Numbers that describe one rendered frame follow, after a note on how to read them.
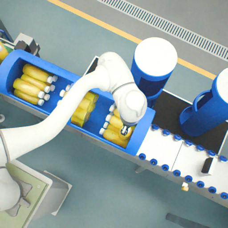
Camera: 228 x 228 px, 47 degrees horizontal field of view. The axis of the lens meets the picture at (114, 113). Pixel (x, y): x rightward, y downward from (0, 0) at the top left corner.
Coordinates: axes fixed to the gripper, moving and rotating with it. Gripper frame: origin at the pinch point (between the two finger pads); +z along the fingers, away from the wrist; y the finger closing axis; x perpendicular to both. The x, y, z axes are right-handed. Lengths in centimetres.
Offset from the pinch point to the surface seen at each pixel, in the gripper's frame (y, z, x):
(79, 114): -1.3, 14.5, 27.9
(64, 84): 15, 27, 48
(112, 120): 4.6, 18.6, 9.8
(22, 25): 87, 125, 159
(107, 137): -4.9, 20.6, 8.1
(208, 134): 55, 113, -68
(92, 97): 10.8, 13.6, 25.3
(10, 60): 7, 3, 73
